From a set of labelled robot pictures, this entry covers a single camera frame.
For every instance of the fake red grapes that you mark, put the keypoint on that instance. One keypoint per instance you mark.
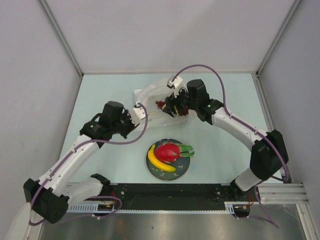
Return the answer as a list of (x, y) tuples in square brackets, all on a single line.
[(162, 103)]

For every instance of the blue ceramic plate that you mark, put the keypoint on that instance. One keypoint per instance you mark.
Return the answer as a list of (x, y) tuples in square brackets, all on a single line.
[(181, 165)]

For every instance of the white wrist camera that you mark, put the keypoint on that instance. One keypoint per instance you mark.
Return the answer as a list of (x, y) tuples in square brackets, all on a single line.
[(138, 113), (175, 83)]

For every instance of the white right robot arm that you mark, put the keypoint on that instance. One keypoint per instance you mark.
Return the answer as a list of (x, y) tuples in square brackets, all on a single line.
[(268, 150)]

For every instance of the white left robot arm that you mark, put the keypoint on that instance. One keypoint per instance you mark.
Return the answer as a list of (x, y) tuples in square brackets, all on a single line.
[(48, 195)]

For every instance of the aluminium frame rail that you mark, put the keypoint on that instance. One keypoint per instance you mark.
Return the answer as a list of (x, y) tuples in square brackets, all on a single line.
[(285, 193)]

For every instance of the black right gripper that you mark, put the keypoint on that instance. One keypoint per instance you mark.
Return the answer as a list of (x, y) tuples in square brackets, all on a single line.
[(171, 101)]

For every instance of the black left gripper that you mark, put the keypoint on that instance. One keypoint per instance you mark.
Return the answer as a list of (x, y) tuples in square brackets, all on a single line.
[(127, 114)]

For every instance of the white plastic bag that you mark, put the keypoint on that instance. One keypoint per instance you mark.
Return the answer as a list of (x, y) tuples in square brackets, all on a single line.
[(157, 92)]

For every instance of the fake yellow banana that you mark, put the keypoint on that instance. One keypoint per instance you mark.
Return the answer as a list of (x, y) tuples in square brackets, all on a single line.
[(156, 162)]

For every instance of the fake watermelon slice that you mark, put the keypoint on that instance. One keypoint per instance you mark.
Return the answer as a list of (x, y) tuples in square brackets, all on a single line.
[(169, 152)]

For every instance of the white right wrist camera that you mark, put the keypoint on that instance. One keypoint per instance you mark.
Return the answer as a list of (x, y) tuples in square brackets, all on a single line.
[(175, 83)]

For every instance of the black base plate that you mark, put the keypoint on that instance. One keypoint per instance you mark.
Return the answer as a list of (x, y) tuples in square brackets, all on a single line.
[(190, 197)]

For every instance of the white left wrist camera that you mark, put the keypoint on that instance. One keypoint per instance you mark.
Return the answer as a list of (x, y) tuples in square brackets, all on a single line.
[(138, 113)]

